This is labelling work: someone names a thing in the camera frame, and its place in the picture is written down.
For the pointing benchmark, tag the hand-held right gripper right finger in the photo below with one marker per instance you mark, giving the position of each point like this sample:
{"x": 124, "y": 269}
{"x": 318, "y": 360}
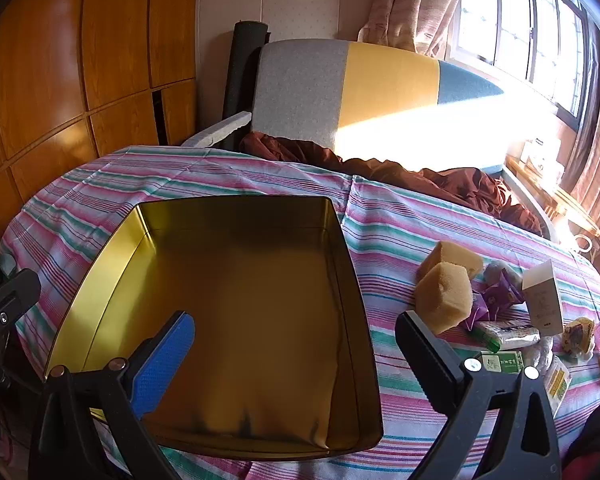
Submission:
{"x": 430, "y": 360}

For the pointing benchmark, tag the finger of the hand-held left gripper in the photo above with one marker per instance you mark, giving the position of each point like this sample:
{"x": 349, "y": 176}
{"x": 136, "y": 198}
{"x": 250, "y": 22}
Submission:
{"x": 10, "y": 295}

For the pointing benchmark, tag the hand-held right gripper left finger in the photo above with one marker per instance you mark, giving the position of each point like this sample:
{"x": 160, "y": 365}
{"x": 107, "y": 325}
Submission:
{"x": 165, "y": 360}

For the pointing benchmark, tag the small green box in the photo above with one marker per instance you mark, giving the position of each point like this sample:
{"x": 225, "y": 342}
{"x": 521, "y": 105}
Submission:
{"x": 500, "y": 361}

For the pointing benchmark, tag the white tissue pack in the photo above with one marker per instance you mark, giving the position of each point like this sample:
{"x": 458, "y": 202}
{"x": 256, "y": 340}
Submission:
{"x": 510, "y": 332}

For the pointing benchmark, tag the gold metal tin box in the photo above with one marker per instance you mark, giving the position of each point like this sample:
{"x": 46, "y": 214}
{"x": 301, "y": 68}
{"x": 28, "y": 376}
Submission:
{"x": 240, "y": 310}

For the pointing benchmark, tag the purple snack packet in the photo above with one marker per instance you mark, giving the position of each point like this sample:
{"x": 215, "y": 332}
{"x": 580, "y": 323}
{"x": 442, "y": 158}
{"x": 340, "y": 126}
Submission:
{"x": 497, "y": 297}

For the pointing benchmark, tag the cream sock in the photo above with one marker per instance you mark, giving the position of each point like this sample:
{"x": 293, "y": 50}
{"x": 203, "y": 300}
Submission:
{"x": 495, "y": 272}

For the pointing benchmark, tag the white carton box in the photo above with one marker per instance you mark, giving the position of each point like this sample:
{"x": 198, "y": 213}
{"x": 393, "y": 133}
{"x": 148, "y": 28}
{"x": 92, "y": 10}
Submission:
{"x": 542, "y": 300}

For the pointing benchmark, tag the yellow green packet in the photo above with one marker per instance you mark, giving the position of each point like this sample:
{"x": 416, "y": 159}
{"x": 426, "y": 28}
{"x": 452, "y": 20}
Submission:
{"x": 557, "y": 385}

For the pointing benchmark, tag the yellow patterned sock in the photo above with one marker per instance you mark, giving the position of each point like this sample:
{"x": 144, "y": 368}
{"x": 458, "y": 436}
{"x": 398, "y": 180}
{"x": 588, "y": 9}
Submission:
{"x": 577, "y": 337}

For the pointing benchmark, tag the striped bedsheet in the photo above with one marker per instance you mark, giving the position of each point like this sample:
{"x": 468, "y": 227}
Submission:
{"x": 405, "y": 240}

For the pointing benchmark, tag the brown blanket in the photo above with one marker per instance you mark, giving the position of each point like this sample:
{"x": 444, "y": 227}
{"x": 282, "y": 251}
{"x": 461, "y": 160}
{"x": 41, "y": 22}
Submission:
{"x": 430, "y": 180}

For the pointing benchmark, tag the person's dark clothing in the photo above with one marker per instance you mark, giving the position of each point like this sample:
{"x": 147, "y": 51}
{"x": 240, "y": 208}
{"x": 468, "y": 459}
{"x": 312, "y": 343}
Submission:
{"x": 595, "y": 440}

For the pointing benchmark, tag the bamboo side table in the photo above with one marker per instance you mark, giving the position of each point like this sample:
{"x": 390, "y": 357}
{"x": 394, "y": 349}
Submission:
{"x": 565, "y": 205}

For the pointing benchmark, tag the wooden wardrobe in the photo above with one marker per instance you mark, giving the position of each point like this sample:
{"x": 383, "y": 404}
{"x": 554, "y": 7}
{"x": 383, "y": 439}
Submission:
{"x": 55, "y": 85}

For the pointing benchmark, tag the white printed box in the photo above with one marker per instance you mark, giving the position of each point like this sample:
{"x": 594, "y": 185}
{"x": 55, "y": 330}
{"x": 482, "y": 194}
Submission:
{"x": 542, "y": 157}

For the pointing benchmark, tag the white foam board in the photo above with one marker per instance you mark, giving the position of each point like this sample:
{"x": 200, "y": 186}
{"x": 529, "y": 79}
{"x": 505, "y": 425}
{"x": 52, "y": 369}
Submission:
{"x": 220, "y": 130}

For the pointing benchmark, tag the black rolled mat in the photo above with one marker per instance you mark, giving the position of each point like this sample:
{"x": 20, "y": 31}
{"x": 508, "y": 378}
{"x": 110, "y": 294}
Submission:
{"x": 240, "y": 75}

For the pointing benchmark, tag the grey yellow blue headboard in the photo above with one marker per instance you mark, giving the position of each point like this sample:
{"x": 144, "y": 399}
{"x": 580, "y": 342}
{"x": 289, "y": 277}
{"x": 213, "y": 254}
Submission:
{"x": 300, "y": 95}

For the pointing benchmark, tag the white bed frame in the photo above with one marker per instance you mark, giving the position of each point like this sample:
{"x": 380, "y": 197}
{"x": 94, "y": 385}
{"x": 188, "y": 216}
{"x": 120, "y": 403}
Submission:
{"x": 525, "y": 195}

